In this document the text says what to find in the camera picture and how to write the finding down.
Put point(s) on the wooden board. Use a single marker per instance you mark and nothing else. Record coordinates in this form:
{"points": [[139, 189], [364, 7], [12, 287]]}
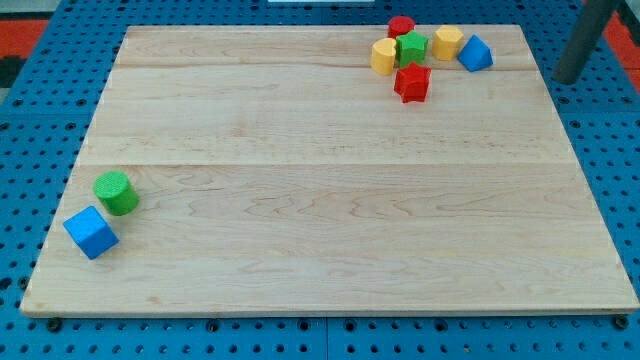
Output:
{"points": [[279, 175]]}

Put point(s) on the red star block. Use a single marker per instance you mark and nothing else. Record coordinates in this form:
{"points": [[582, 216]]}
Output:
{"points": [[412, 82]]}

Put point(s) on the yellow half-round block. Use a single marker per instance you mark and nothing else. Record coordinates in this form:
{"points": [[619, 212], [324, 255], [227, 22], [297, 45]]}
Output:
{"points": [[383, 55]]}

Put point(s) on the green star block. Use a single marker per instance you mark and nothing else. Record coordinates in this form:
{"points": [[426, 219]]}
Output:
{"points": [[411, 48]]}

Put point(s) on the red cylinder block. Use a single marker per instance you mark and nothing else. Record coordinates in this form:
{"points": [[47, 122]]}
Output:
{"points": [[400, 25]]}

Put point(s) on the yellow hexagon block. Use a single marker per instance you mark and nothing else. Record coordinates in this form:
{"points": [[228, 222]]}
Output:
{"points": [[447, 42]]}

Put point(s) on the blue triangular prism block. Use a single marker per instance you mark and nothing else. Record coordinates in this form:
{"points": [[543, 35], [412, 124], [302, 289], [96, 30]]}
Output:
{"points": [[475, 55]]}

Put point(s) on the green cylinder block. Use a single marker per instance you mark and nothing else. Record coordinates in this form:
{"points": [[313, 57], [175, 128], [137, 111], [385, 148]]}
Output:
{"points": [[116, 193]]}

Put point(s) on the blue cube block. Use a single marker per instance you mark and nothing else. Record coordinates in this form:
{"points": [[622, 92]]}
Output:
{"points": [[91, 232]]}

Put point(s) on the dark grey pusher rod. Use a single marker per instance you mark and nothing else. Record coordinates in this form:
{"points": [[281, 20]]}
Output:
{"points": [[583, 39]]}

